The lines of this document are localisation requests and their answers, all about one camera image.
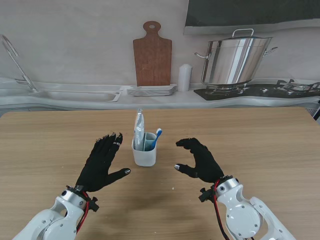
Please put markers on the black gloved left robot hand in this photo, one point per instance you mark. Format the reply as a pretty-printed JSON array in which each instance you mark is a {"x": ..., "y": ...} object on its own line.
[{"x": 100, "y": 167}]

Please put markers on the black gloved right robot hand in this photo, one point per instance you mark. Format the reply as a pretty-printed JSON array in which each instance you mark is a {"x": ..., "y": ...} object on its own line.
[{"x": 206, "y": 165}]

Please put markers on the white divided toothbrush holder cup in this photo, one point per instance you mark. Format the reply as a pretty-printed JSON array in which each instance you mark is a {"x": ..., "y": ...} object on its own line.
[{"x": 143, "y": 158}]

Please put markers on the blue toothbrush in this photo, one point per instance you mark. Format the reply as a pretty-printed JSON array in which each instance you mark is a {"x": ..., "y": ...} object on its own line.
[{"x": 156, "y": 140}]

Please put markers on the silver toothpaste tube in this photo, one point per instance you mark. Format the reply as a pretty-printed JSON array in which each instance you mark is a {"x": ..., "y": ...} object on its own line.
[{"x": 139, "y": 125}]

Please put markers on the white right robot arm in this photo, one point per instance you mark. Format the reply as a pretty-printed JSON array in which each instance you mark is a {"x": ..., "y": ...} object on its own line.
[{"x": 245, "y": 217}]

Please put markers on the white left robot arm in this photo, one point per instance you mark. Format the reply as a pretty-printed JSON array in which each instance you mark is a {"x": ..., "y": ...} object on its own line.
[{"x": 60, "y": 220}]

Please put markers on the black gas stove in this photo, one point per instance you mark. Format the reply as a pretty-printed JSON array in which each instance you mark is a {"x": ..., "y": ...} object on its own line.
[{"x": 225, "y": 93}]

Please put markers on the stainless steel sink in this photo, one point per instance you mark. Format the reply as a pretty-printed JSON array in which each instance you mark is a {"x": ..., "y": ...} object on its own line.
[{"x": 75, "y": 96}]

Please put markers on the white cylindrical bottle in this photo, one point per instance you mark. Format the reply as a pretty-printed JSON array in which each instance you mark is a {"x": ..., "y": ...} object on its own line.
[{"x": 185, "y": 78}]

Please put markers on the stack of white plates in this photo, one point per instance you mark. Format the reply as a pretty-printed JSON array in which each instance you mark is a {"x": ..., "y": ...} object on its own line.
[{"x": 150, "y": 90}]

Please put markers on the large stainless steel pot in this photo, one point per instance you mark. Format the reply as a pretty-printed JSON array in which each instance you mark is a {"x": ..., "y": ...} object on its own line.
[{"x": 232, "y": 62}]

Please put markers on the brown wooden cutting board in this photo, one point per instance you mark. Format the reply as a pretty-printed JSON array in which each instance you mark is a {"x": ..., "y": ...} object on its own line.
[{"x": 152, "y": 62}]

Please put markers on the perforated metal panel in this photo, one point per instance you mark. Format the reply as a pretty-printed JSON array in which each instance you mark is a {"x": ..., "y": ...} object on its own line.
[{"x": 315, "y": 112}]

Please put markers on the chrome kitchen faucet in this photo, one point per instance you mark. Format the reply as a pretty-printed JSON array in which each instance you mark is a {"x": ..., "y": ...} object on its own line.
[{"x": 22, "y": 72}]

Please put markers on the dark range hood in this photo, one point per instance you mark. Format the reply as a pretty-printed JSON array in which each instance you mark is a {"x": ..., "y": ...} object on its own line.
[{"x": 250, "y": 12}]

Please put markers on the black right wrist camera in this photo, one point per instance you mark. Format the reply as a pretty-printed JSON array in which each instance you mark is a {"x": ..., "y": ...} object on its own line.
[{"x": 206, "y": 195}]

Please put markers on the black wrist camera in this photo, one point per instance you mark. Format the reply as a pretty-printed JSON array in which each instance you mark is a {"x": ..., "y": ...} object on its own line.
[
  {"x": 206, "y": 195},
  {"x": 93, "y": 204}
]

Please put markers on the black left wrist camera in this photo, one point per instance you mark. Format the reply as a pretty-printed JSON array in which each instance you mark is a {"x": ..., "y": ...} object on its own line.
[{"x": 93, "y": 204}]

